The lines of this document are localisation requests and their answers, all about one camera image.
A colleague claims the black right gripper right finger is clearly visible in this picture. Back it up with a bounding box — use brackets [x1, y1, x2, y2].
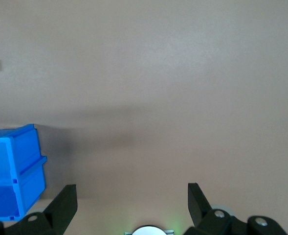
[184, 182, 288, 235]

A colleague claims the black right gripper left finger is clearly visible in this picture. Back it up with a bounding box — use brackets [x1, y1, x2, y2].
[0, 185, 78, 235]

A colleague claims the blue plastic storage bin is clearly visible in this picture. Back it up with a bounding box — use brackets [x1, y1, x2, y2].
[0, 124, 48, 222]

